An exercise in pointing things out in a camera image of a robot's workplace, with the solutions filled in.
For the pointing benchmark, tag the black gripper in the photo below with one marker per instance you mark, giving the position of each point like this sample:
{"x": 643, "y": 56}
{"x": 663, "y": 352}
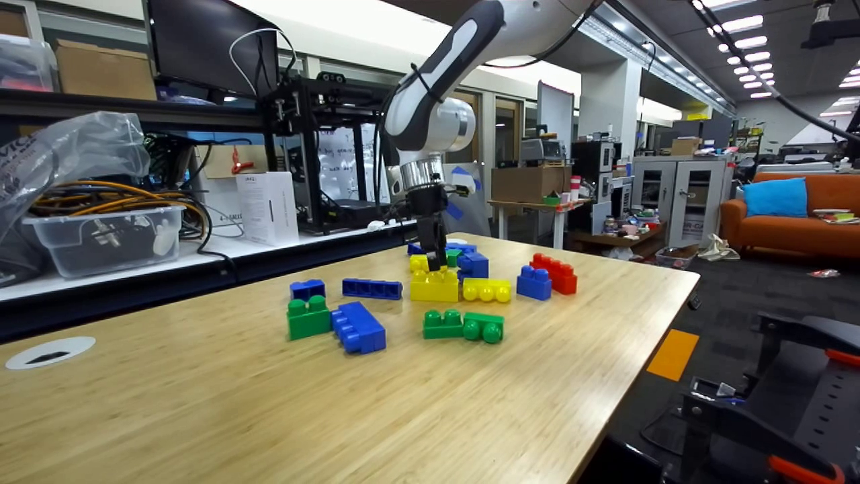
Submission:
{"x": 428, "y": 204}

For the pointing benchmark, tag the small blue block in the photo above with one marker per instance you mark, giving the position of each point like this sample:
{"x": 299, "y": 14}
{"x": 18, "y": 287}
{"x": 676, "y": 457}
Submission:
{"x": 307, "y": 287}

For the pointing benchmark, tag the blue toy block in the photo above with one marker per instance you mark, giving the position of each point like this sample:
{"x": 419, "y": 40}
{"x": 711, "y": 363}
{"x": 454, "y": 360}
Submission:
{"x": 414, "y": 248}

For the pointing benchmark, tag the clear panel blue tape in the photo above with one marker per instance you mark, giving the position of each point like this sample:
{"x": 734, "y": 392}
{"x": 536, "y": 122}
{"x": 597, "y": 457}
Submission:
{"x": 466, "y": 209}

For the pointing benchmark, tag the green square block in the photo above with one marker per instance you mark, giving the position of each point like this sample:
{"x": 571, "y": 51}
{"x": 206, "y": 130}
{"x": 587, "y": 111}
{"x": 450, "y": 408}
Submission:
{"x": 309, "y": 318}

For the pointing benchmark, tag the clear storage box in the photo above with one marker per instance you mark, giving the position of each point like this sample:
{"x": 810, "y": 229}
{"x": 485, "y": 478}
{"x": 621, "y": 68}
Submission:
{"x": 24, "y": 65}

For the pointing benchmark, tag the white table grommet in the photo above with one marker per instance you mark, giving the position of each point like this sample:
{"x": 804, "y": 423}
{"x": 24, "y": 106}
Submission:
{"x": 49, "y": 352}

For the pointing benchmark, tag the black 3D printer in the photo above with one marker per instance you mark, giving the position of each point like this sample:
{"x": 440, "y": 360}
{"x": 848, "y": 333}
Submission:
{"x": 331, "y": 147}

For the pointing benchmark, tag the blue square block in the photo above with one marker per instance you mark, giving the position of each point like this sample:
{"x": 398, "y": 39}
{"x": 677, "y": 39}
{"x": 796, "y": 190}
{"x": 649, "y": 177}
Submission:
{"x": 532, "y": 283}
{"x": 473, "y": 263}

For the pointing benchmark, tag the white glass-door cabinet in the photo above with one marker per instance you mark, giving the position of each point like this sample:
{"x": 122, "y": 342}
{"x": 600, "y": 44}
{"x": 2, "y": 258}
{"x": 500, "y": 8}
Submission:
{"x": 687, "y": 203}

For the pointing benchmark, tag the yellow toy block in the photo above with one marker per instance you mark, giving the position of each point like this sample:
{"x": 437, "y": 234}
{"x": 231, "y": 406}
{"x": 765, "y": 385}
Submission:
{"x": 417, "y": 263}

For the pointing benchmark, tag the brown cardboard box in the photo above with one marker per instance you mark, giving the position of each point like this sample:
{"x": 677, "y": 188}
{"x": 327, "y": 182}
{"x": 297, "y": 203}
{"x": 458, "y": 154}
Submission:
{"x": 528, "y": 182}
{"x": 106, "y": 69}

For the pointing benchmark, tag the long red block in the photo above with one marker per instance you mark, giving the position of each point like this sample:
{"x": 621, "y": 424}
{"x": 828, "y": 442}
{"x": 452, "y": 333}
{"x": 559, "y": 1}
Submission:
{"x": 554, "y": 275}

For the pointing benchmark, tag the black monitor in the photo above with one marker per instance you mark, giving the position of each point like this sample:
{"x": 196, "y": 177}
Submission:
{"x": 206, "y": 44}

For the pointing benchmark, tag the orange sofa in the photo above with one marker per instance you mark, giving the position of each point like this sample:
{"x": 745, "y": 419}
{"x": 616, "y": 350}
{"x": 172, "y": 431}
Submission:
{"x": 788, "y": 234}

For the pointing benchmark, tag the ceiling light panel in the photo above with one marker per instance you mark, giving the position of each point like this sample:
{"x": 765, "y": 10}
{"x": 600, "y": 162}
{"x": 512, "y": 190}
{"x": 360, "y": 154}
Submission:
{"x": 745, "y": 24}
{"x": 751, "y": 44}
{"x": 753, "y": 56}

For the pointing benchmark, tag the light wooden desk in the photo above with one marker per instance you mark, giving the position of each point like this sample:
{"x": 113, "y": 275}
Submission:
{"x": 546, "y": 209}

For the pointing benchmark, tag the white side bench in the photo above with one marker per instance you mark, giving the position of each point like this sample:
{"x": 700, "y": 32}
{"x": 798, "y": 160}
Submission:
{"x": 313, "y": 243}

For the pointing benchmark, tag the long flat blue block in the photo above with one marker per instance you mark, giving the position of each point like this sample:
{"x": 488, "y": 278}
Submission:
{"x": 372, "y": 287}

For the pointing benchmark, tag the white cardboard box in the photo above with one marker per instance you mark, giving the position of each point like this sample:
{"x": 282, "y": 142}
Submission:
{"x": 268, "y": 208}

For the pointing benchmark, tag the green toy block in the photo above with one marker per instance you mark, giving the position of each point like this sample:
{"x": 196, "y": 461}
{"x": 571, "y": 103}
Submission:
{"x": 452, "y": 258}

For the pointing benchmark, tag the black stand orange grips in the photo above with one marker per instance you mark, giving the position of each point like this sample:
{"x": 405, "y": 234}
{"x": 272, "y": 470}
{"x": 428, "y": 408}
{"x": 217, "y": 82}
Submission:
{"x": 788, "y": 412}

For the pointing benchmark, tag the grey standing panel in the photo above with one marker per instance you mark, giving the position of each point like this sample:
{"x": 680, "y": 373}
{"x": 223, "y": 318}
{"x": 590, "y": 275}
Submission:
{"x": 554, "y": 117}

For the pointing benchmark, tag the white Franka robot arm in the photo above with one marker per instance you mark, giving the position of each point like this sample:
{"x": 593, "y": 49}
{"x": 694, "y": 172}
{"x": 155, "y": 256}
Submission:
{"x": 448, "y": 123}

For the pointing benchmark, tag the large blue block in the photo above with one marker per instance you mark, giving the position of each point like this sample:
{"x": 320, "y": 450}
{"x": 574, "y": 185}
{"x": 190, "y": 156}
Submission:
{"x": 461, "y": 244}
{"x": 359, "y": 328}

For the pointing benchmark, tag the orange floor marker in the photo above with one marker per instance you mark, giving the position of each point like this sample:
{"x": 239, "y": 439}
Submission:
{"x": 673, "y": 355}

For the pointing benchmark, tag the clear plastic bin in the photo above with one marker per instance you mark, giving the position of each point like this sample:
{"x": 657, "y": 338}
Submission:
{"x": 106, "y": 243}

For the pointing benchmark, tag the clear plastic bag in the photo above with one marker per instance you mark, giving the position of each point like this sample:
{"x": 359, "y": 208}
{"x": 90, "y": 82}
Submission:
{"x": 63, "y": 156}

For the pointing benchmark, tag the blue pillow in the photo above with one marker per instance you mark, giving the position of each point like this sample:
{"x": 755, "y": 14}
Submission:
{"x": 774, "y": 197}

